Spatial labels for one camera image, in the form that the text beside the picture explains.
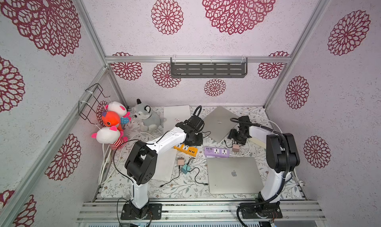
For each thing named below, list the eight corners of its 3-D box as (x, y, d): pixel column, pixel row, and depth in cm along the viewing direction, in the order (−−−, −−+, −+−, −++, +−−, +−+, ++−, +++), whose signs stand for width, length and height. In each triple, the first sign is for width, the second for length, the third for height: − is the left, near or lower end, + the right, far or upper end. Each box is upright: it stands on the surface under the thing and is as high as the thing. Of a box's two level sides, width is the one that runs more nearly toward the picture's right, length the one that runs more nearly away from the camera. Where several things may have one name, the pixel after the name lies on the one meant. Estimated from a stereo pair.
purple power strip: (204, 158, 95) (204, 155, 92) (203, 149, 99) (204, 146, 96) (229, 158, 95) (230, 155, 92) (227, 149, 99) (228, 146, 96)
